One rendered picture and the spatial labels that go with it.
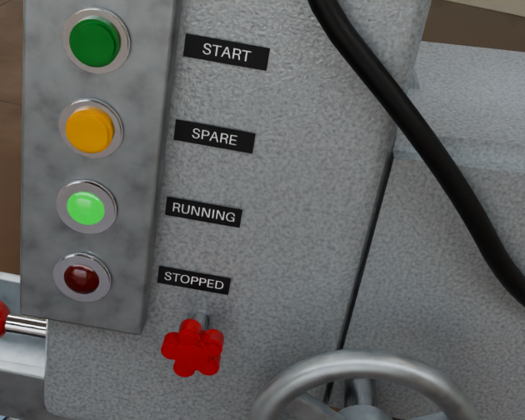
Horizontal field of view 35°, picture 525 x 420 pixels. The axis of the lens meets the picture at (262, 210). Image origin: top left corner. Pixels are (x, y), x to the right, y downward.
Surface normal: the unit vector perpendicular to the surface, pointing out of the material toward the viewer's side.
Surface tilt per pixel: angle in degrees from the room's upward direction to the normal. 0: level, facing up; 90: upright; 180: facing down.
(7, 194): 0
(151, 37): 90
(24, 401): 90
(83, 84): 90
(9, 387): 90
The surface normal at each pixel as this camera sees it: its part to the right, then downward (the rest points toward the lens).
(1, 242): 0.15, -0.85
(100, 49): -0.07, 0.50
